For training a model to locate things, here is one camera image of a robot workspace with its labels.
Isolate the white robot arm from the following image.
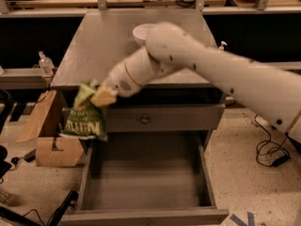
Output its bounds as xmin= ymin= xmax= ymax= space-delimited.
xmin=91 ymin=23 xmax=301 ymax=140

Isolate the white ceramic bowl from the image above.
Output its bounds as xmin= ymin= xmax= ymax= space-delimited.
xmin=133 ymin=24 xmax=155 ymax=46

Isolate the open grey middle drawer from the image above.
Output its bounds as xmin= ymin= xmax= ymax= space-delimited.
xmin=60 ymin=133 xmax=229 ymax=226

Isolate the black bar on floor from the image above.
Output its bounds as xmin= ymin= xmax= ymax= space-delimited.
xmin=46 ymin=190 xmax=78 ymax=226

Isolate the clear sanitizer bottle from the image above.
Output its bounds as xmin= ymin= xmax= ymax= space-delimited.
xmin=39 ymin=51 xmax=55 ymax=74

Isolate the green jalapeno chip bag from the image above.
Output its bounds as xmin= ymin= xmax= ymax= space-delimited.
xmin=60 ymin=80 xmax=107 ymax=141

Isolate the brown cardboard box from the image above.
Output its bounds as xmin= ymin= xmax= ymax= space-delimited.
xmin=16 ymin=90 xmax=85 ymax=167

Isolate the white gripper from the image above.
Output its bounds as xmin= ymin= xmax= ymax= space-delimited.
xmin=90 ymin=46 xmax=164 ymax=107

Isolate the grey wooden cabinet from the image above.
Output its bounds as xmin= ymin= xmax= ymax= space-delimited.
xmin=51 ymin=8 xmax=226 ymax=149

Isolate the closed grey top drawer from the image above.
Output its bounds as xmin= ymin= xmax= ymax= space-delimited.
xmin=105 ymin=105 xmax=225 ymax=133

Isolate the white pump bottle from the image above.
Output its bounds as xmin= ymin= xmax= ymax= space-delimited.
xmin=218 ymin=40 xmax=228 ymax=51

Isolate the black power cable with adapter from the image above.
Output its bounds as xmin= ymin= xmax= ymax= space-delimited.
xmin=252 ymin=114 xmax=293 ymax=169

